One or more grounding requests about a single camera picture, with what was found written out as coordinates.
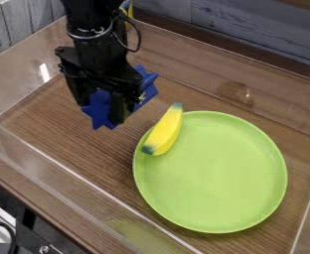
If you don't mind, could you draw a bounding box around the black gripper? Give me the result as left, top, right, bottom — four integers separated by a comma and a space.
55, 24, 142, 125

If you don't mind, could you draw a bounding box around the blue star-shaped block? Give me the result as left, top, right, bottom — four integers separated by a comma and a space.
79, 64, 158, 130

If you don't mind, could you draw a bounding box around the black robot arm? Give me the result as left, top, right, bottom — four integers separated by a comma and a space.
55, 0, 142, 129

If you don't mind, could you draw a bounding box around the green round plate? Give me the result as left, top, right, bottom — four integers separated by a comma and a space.
132, 111, 287, 234

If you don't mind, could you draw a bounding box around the yellow toy banana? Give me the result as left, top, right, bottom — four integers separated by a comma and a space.
141, 103, 184, 156

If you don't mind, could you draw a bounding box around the yellow labelled tin can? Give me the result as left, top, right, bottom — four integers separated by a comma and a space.
117, 0, 133, 20

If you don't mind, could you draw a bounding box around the clear acrylic enclosure wall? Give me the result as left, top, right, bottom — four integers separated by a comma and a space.
0, 13, 310, 254

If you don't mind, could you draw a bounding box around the black cable lower left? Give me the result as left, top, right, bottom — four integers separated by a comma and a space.
0, 219, 18, 254

